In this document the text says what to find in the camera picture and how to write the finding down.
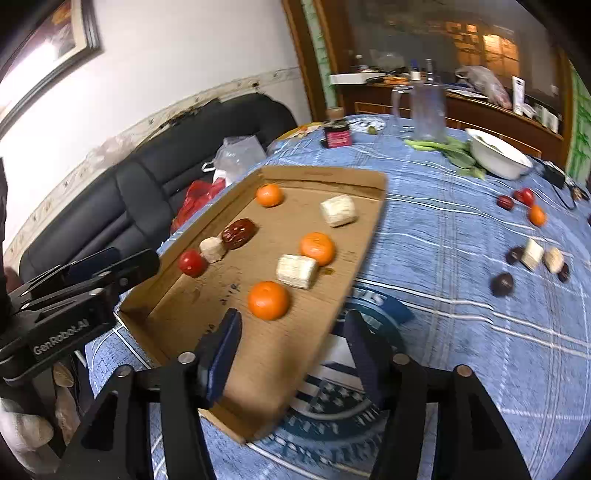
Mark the small brown yam piece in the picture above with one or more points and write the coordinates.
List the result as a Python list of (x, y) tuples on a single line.
[(212, 249)]

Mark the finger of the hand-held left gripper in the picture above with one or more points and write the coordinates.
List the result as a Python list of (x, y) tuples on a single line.
[(134, 267), (92, 265)]

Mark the bamboo wall sticker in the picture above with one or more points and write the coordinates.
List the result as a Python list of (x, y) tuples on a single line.
[(318, 46), (579, 138)]

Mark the clear glass pitcher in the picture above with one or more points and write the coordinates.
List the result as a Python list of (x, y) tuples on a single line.
[(429, 115)]

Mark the green leafy vegetable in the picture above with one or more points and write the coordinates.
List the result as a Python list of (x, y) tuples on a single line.
[(457, 154)]

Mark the crumpled clear plastic bag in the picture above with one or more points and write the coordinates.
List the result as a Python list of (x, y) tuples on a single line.
[(240, 157)]

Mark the person's left hand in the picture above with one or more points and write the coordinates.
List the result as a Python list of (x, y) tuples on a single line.
[(67, 392)]

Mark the clear plastic bag with food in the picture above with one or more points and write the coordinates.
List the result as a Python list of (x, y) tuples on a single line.
[(489, 85)]

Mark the shallow cardboard box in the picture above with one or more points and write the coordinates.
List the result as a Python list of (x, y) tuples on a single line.
[(268, 360)]

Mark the orange tangerine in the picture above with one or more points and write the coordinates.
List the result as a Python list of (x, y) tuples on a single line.
[(317, 247), (269, 300), (537, 215), (269, 194)]

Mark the wooden counter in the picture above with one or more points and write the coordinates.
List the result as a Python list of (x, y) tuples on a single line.
[(378, 99)]

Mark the tall white carton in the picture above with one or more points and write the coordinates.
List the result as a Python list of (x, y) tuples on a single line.
[(518, 99)]

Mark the dark glossy round fruit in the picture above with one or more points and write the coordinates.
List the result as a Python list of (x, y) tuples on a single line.
[(502, 284)]

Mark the red tomato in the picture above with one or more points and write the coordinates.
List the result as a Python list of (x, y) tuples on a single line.
[(527, 197), (192, 263)]

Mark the wooden framed glass partition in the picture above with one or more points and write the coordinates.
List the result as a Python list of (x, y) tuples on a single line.
[(332, 27)]

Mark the flat white box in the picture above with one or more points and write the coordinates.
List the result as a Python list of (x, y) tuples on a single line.
[(358, 78)]

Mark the black sofa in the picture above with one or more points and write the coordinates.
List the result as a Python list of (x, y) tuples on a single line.
[(152, 184)]

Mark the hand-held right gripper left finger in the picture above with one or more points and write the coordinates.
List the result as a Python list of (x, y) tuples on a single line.
[(224, 355)]

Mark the red plastic bag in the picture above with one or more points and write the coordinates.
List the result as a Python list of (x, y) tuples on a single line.
[(198, 198)]

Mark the blue plaid tablecloth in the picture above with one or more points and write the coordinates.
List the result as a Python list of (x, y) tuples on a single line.
[(461, 346)]

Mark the white yam piece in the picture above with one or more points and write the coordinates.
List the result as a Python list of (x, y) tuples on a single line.
[(532, 254), (339, 210), (298, 271), (553, 259)]

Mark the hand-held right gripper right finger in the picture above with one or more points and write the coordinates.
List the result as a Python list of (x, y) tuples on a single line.
[(364, 360)]

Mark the framed wall picture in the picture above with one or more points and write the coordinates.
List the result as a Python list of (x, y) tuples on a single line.
[(51, 32)]

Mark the white bowl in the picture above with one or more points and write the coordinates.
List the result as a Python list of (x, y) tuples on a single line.
[(501, 164)]

